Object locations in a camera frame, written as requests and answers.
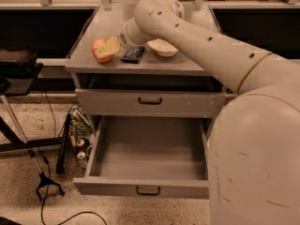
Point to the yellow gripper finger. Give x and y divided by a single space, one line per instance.
111 46

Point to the red orange apple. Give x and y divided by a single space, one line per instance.
101 57

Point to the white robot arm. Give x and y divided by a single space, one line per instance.
254 145

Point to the closed grey upper drawer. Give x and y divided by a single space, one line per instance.
150 103

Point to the grey drawer cabinet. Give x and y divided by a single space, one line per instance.
152 73

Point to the open grey lower drawer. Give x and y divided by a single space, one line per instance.
147 157

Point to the dark blue snack bag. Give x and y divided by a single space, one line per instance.
133 55

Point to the white bowl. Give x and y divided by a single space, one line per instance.
162 47

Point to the green snack bags pile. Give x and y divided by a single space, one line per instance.
80 124

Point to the black tray on stand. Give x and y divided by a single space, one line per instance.
18 72

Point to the soda can upper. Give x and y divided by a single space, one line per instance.
80 143

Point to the soda can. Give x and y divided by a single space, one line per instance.
80 143
81 156

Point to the soda can lower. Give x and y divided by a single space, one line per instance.
81 156

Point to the black tripod stand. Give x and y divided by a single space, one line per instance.
45 181

